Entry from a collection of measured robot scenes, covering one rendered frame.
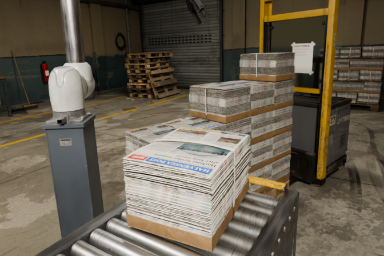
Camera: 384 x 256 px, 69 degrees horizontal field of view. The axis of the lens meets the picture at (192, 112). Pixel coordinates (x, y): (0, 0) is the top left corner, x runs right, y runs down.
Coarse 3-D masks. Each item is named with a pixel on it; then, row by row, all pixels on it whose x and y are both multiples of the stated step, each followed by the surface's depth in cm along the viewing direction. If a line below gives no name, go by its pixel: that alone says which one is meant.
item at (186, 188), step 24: (144, 168) 79; (168, 168) 75; (192, 168) 74; (216, 168) 73; (144, 192) 81; (168, 192) 77; (192, 192) 74; (216, 192) 74; (144, 216) 83; (168, 216) 79; (192, 216) 75; (216, 216) 76
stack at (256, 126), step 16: (272, 112) 228; (144, 128) 188; (160, 128) 187; (176, 128) 188; (208, 128) 183; (224, 128) 191; (240, 128) 203; (256, 128) 216; (272, 128) 230; (128, 144) 183; (144, 144) 165; (256, 144) 219; (272, 144) 234; (256, 160) 221; (256, 176) 225
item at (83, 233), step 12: (120, 204) 100; (108, 216) 93; (120, 216) 96; (84, 228) 87; (96, 228) 87; (60, 240) 82; (72, 240) 82; (84, 240) 84; (48, 252) 77; (60, 252) 77
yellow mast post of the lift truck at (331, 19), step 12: (336, 0) 229; (336, 12) 233; (336, 24) 236; (336, 36) 239; (324, 48) 243; (324, 60) 245; (324, 72) 245; (324, 84) 246; (324, 96) 248; (324, 108) 250; (324, 120) 252; (324, 132) 254; (324, 144) 256; (324, 156) 259; (324, 168) 263
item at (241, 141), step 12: (180, 132) 105; (192, 132) 105; (204, 132) 104; (216, 132) 104; (228, 132) 104; (216, 144) 92; (228, 144) 91; (240, 144) 91; (240, 156) 92; (240, 168) 94; (240, 180) 96; (240, 192) 97
